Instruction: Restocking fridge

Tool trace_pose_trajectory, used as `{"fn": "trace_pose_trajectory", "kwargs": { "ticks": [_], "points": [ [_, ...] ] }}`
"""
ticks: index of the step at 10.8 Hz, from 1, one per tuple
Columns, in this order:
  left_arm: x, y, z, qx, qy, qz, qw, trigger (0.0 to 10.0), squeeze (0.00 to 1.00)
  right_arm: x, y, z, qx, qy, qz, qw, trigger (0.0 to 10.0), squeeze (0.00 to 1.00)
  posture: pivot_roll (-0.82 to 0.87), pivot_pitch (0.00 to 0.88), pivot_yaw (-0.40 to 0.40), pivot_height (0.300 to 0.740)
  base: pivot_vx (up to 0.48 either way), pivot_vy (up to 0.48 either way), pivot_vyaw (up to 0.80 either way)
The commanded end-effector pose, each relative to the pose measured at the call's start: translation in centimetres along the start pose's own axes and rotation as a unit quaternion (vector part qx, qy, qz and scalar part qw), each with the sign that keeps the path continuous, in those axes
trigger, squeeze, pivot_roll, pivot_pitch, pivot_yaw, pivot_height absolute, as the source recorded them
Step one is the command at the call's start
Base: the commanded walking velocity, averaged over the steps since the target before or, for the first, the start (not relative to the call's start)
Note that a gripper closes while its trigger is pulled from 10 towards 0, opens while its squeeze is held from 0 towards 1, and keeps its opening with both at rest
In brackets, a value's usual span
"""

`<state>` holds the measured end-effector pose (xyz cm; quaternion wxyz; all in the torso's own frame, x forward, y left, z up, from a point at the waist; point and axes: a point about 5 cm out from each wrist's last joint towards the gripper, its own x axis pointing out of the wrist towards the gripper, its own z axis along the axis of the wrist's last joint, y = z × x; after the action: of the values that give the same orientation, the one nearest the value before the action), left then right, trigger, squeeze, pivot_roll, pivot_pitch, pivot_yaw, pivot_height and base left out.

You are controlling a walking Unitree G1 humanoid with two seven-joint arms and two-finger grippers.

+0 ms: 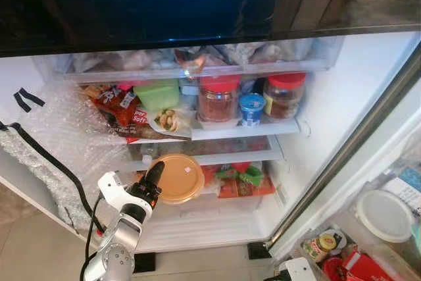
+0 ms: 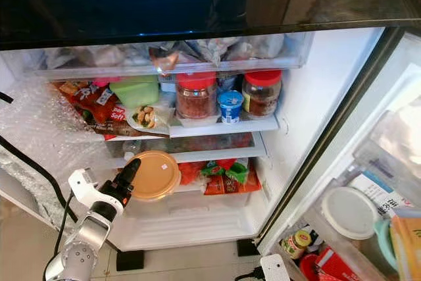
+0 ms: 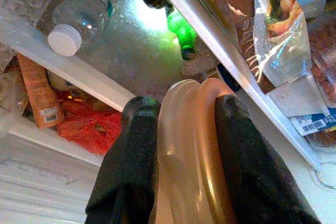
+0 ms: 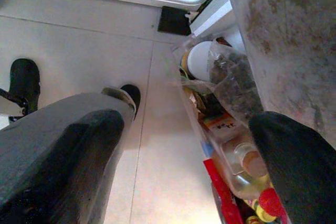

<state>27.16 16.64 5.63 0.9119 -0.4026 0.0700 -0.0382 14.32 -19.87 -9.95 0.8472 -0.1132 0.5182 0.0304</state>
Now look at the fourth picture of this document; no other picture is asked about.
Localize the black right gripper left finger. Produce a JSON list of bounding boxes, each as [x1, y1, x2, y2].
[[0, 92, 136, 224]]

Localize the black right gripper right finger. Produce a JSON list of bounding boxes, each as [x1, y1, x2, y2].
[[248, 110, 336, 224]]

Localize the clear fridge door bin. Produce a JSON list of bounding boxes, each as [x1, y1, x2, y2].
[[170, 36, 293, 224]]

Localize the red capped yellow bottle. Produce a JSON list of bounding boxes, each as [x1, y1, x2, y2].
[[246, 187, 287, 223]]

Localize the clear oil bottle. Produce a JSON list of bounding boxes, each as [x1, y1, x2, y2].
[[222, 142, 275, 201]]

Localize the black robot left foot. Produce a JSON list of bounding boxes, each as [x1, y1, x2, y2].
[[9, 58, 41, 124]]

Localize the black robot foot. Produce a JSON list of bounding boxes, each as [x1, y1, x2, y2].
[[101, 84, 142, 121], [9, 58, 41, 124]]

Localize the orange labelled packet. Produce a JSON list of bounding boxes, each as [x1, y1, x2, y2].
[[198, 112, 251, 142]]

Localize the black robot right foot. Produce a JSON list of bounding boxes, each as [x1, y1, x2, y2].
[[101, 84, 142, 121]]

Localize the clear bag dark contents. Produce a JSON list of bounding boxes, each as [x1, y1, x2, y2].
[[208, 39, 265, 127]]

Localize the white round jar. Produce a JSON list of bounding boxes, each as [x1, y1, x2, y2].
[[186, 40, 220, 82]]

